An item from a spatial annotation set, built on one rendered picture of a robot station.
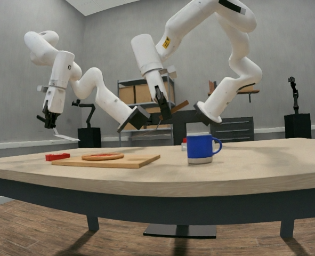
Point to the light wooden cutting board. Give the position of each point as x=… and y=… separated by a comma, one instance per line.
x=128, y=161

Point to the margherita pizza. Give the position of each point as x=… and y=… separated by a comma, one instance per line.
x=102, y=156

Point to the blue ceramic mug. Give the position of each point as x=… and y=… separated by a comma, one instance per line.
x=200, y=150

